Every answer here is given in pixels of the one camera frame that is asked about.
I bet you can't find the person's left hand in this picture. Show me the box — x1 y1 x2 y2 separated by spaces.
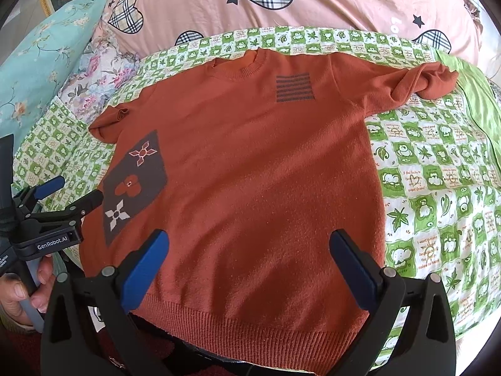
0 254 57 332

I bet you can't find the orange knit sweater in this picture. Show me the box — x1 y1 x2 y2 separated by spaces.
79 49 458 375

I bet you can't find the white floral pillow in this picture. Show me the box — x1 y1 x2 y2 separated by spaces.
57 37 139 125

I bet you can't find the teal floral pillow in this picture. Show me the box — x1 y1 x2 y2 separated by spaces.
0 0 108 149

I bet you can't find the pink quilt with plaid hearts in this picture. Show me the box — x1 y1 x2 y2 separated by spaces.
94 0 482 63

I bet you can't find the green white checkered blanket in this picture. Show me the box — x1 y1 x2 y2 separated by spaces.
11 25 501 368

